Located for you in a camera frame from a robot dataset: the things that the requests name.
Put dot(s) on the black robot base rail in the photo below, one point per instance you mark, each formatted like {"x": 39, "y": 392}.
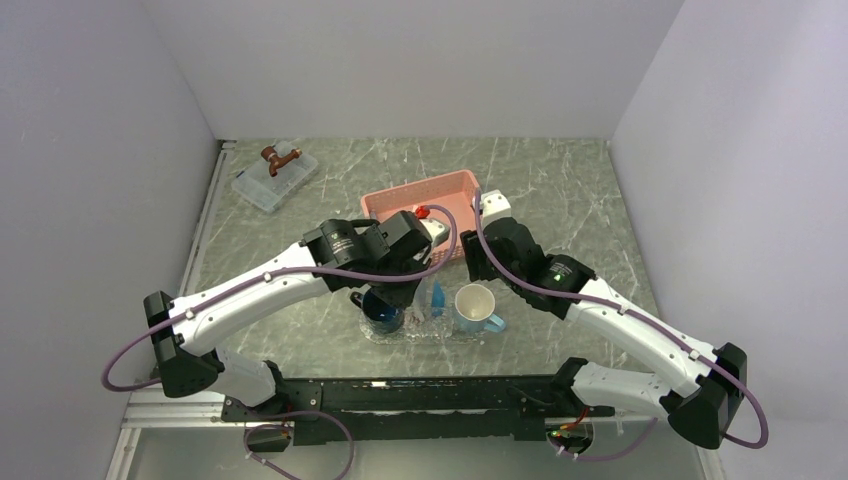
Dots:
{"x": 522, "y": 407}

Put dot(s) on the pink plastic basket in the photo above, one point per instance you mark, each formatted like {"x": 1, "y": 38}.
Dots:
{"x": 453, "y": 191}

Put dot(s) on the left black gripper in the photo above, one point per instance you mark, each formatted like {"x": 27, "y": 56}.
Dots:
{"x": 398, "y": 298}

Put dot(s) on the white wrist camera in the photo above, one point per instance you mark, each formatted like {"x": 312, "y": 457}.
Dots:
{"x": 494, "y": 205}
{"x": 438, "y": 230}

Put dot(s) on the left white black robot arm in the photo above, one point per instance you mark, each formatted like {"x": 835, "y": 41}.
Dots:
{"x": 339, "y": 254}

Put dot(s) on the clear plastic organizer box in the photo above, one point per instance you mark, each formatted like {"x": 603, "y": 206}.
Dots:
{"x": 257, "y": 187}

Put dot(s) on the blue toothpaste tube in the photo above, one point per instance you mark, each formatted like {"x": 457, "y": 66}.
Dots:
{"x": 436, "y": 300}

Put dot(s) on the white and blue mug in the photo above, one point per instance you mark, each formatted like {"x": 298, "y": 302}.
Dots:
{"x": 474, "y": 310}

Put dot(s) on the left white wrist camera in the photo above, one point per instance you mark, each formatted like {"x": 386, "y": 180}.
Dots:
{"x": 438, "y": 230}

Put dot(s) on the clear textured oval tray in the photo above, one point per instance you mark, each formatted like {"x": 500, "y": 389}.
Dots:
{"x": 435, "y": 331}

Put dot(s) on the dark blue mug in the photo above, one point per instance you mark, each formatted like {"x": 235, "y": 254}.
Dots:
{"x": 382, "y": 318}

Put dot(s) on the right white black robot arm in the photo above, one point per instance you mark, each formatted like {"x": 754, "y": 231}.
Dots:
{"x": 694, "y": 385}

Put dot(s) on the white red toothpaste tube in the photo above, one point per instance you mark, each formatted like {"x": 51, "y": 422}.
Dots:
{"x": 417, "y": 312}

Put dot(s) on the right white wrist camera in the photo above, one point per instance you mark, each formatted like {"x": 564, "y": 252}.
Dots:
{"x": 494, "y": 205}

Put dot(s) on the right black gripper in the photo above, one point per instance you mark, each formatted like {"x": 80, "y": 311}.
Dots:
{"x": 474, "y": 256}

